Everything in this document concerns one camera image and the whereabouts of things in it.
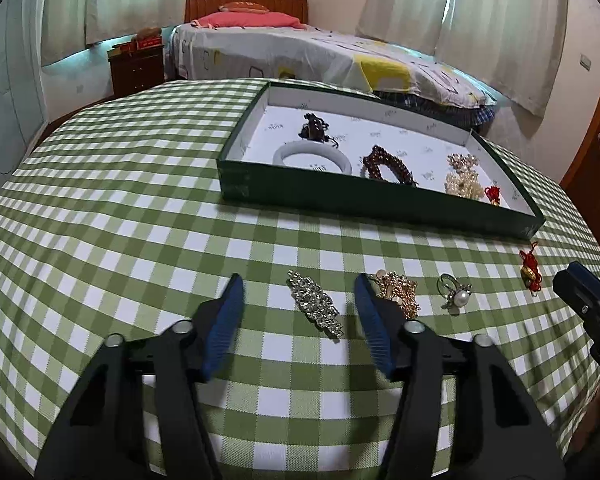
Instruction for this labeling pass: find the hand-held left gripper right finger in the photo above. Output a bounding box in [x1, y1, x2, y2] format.
[354, 273, 566, 480]

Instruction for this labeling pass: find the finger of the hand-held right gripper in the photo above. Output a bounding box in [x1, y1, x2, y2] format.
[552, 261, 600, 319]

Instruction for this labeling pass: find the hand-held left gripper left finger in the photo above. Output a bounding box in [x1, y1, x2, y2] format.
[34, 273, 246, 480]

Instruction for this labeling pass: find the rhinestone brooch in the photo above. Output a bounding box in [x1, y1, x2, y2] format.
[286, 270, 345, 344]

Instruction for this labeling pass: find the green shallow cardboard box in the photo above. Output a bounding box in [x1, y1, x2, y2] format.
[216, 79, 546, 241]

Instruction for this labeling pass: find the pearl bracelet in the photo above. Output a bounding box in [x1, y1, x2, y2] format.
[443, 170, 487, 202]

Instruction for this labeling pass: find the brown bead bracelet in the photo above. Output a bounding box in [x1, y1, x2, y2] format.
[360, 144, 419, 187]

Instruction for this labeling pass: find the white jade bangle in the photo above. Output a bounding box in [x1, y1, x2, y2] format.
[272, 140, 354, 177]

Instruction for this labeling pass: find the black cord bracelet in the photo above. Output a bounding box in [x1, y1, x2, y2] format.
[298, 112, 341, 149]

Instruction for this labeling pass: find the wooden door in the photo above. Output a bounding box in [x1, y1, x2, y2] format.
[559, 25, 600, 267]

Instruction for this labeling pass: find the green checked tablecloth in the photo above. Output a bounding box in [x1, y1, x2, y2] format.
[0, 77, 600, 480]

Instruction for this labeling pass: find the blue plaid bed sheet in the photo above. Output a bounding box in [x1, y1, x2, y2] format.
[375, 89, 499, 129]

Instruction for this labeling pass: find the pale green curtain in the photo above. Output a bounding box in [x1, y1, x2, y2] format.
[40, 0, 97, 67]
[434, 0, 569, 119]
[82, 0, 192, 47]
[357, 0, 459, 57]

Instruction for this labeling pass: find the dark wooden nightstand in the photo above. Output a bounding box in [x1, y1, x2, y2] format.
[107, 42, 165, 99]

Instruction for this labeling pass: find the bed with patterned cover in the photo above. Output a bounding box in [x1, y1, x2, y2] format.
[167, 22, 499, 109]

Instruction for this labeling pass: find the pink pillow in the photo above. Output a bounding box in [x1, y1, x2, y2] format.
[190, 10, 309, 30]

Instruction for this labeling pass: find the frosted glass wardrobe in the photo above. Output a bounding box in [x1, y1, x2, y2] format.
[0, 0, 49, 207]

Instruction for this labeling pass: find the brown cushion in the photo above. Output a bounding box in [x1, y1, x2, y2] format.
[218, 1, 270, 14]

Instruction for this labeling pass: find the wooden bed headboard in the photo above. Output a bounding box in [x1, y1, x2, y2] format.
[184, 0, 310, 26]

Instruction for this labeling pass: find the rose gold chain bracelet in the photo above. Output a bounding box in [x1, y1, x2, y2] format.
[370, 269, 420, 320]

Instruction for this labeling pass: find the red cord charm gold piece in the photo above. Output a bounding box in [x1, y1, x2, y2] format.
[518, 241, 544, 294]

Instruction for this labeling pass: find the pearl ring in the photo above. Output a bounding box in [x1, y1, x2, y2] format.
[437, 273, 474, 311]

